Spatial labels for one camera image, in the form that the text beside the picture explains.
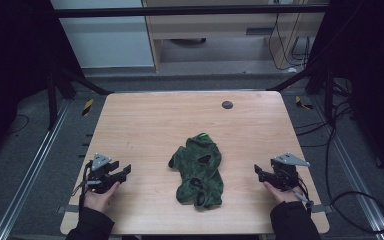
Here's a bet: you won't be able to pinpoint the black metal stand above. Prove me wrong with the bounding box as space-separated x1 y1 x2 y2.
45 63 114 132
266 61 336 126

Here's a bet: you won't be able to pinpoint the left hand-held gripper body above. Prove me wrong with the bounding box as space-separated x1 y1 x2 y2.
79 152 121 195

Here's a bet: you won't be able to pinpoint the hand-held gripper cable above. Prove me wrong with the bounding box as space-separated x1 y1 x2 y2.
293 176 315 214
71 160 94 214

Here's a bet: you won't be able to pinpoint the light wooden desk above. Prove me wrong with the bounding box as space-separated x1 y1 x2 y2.
141 0 329 72

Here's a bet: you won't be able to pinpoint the person's left hand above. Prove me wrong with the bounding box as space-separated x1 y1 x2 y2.
83 181 121 215

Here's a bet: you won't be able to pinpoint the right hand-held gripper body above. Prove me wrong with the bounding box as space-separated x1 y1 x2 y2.
269 152 312 193

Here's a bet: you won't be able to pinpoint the black horizontal frame bar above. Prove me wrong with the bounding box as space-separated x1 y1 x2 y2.
51 4 331 19

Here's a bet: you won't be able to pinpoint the grey table bracket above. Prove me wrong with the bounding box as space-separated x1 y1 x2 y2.
311 204 334 215
56 204 81 215

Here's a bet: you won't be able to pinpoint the right hand-held gripper cable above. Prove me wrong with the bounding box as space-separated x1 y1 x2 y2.
293 176 315 214

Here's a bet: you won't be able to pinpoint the white cabinet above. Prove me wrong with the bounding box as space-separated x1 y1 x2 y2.
49 0 156 70

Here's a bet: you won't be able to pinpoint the black yellow striped floor tape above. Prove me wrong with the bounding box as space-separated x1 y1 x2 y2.
294 95 314 111
81 98 95 117

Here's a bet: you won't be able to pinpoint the metal floor rail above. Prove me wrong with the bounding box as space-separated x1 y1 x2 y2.
0 99 72 240
308 96 384 240

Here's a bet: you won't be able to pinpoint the black curtain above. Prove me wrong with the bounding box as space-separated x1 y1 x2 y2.
0 0 86 168
304 0 384 184

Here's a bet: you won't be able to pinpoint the left hand-held gripper cable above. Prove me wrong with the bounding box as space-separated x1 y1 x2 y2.
71 160 94 214

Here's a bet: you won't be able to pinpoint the person's right hand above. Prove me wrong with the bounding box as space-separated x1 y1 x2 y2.
263 181 303 205

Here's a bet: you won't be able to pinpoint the dark green fleece garment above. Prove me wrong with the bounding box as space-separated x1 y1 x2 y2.
167 132 224 210

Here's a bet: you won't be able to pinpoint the black floor cable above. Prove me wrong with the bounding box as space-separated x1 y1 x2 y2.
294 78 384 235

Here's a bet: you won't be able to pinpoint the black hanging cables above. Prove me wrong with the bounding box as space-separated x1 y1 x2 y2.
267 12 314 72

